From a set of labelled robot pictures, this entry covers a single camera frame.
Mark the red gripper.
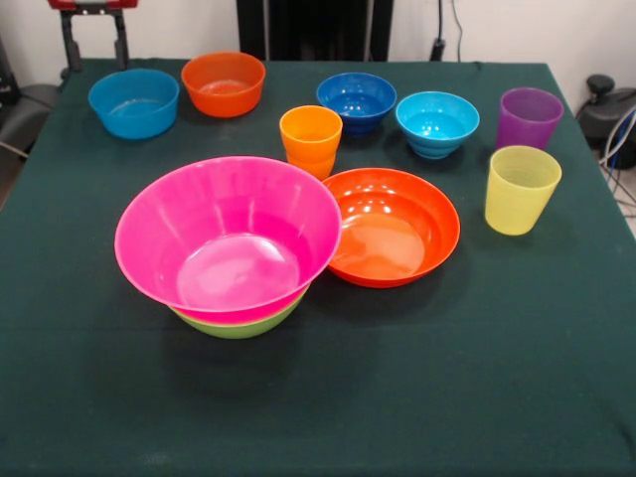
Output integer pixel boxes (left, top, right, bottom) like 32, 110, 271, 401
47, 0, 142, 74

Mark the light blue translucent bowl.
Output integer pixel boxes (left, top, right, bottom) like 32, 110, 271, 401
87, 68, 181, 141

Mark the large pink plastic bowl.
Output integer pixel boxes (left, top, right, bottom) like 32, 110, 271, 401
113, 155, 343, 325

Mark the dark grey chair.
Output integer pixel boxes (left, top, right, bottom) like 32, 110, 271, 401
0, 82, 60, 150

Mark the orange translucent bowl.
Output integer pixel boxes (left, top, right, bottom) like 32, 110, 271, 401
180, 51, 267, 119

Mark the orange plastic cup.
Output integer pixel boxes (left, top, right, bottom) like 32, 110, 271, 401
278, 104, 345, 164
286, 148, 338, 183

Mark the dark blue ribbed bowl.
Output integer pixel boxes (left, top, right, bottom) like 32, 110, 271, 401
316, 72, 398, 138

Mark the green plastic bowl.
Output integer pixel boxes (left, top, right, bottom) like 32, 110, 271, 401
168, 285, 312, 341

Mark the cyan ribbed bowl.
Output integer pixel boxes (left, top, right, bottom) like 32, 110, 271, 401
395, 90, 481, 161

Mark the red-orange shallow bowl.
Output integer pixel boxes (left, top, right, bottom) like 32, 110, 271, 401
322, 167, 462, 288

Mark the purple plastic cup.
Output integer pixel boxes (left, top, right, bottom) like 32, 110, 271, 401
496, 86, 565, 152

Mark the dark green table cloth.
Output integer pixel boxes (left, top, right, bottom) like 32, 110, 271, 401
0, 58, 636, 477

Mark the yellow plastic cup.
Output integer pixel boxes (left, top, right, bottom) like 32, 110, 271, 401
484, 144, 563, 237

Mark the black floor device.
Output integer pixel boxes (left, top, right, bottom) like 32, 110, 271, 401
575, 74, 636, 146

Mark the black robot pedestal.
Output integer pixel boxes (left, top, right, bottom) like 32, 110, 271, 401
235, 0, 395, 63

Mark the black cable with plug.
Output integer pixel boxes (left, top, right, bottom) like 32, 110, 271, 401
429, 0, 447, 63

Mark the bundle of floor cables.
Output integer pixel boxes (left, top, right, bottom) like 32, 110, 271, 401
598, 107, 636, 220

